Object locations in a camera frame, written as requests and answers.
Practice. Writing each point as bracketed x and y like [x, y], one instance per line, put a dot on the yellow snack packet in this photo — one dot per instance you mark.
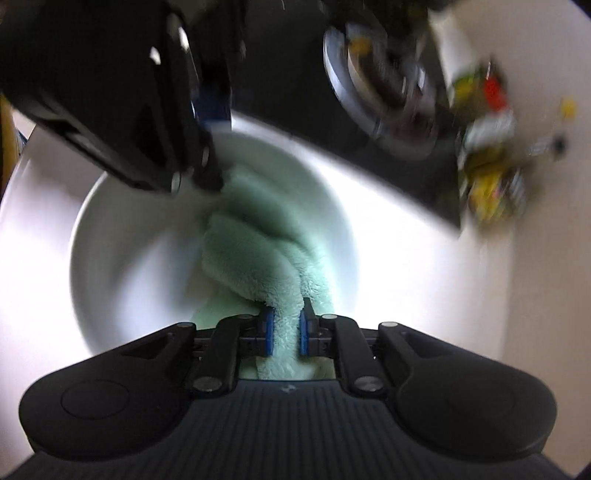
[491, 196]

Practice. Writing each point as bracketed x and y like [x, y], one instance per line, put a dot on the round metal stove burner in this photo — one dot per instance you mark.
[383, 97]

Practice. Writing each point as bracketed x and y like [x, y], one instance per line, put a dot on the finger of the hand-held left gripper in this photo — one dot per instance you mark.
[189, 138]
[215, 99]

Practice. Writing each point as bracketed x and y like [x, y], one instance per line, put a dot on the black glass cooktop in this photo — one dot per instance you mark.
[286, 74]

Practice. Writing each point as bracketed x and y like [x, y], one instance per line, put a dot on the white packet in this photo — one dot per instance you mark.
[489, 129]

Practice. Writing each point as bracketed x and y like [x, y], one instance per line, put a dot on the white plate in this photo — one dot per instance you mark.
[138, 258]

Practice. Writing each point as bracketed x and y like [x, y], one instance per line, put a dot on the green fleece cloth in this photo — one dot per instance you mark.
[258, 249]

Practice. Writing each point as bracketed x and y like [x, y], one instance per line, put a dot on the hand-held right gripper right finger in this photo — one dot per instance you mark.
[304, 334]

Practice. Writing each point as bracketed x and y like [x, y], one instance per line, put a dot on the red and green packet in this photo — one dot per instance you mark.
[480, 87]

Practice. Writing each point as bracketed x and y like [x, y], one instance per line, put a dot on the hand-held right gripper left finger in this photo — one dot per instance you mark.
[268, 333]

